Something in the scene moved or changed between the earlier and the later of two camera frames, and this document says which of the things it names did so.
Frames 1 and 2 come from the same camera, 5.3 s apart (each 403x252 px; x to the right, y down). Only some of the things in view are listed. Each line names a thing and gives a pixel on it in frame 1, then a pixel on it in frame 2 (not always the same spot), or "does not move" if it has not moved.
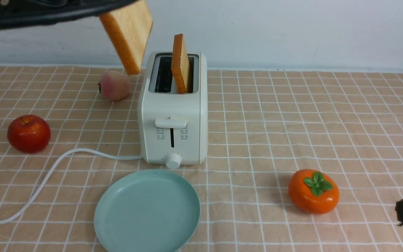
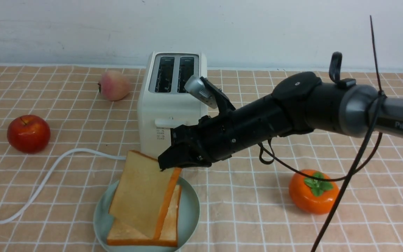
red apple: (28, 134) does not move
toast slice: (129, 28) → (119, 233)
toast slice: (180, 65) → (142, 193)
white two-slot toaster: (172, 126) does not move
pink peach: (114, 85) does not move
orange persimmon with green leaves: (313, 191) does not move
